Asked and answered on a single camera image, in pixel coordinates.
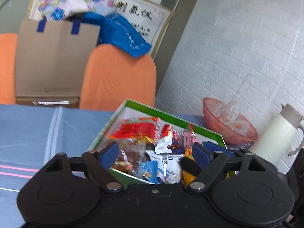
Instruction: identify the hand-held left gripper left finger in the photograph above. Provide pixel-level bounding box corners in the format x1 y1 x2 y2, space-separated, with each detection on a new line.
40 141 124 193

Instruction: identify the white thermos jug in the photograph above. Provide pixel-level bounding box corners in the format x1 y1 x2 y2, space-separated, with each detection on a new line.
247 103 304 171

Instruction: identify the green cardboard box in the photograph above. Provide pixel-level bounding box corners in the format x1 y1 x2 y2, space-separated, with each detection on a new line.
87 98 238 186

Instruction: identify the clear plastic wrap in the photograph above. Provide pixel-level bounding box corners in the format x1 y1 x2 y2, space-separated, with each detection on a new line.
210 99 249 133

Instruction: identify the blue bag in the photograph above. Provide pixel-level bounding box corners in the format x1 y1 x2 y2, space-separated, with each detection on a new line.
81 11 152 59

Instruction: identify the white black snack packet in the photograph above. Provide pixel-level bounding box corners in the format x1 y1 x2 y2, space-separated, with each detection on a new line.
144 150 185 185

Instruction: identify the red checkered snack packet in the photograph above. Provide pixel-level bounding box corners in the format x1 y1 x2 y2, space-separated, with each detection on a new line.
109 117 162 141

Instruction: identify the pink plastic bowl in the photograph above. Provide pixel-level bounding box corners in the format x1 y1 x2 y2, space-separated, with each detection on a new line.
202 97 258 145

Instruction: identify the brown cardboard box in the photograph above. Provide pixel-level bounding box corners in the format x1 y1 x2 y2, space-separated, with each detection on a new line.
15 20 101 108

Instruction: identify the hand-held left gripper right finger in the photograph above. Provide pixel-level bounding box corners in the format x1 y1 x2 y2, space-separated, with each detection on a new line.
187 142 278 192

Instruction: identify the framed calligraphy poster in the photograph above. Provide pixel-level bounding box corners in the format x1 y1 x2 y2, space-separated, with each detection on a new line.
27 0 175 60

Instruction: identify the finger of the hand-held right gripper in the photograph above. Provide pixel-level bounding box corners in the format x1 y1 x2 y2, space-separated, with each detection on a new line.
203 142 240 158
180 157 203 178

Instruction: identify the green blue candy packet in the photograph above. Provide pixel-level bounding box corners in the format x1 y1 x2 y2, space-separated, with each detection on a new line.
138 160 159 185

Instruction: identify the pink lemon print packet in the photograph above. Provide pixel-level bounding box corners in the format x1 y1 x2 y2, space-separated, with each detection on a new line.
182 130 199 149

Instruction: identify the thin wire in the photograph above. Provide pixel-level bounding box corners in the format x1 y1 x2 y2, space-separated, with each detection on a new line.
231 74 253 101

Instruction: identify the orange chair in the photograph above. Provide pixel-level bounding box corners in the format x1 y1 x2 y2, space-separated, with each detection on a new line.
79 44 157 112
0 33 19 105

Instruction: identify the small white purple packet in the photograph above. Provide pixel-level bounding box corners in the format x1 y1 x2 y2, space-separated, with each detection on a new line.
154 123 178 155

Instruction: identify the blue striped tablecloth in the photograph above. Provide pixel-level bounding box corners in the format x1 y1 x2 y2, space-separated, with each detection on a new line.
0 104 294 228

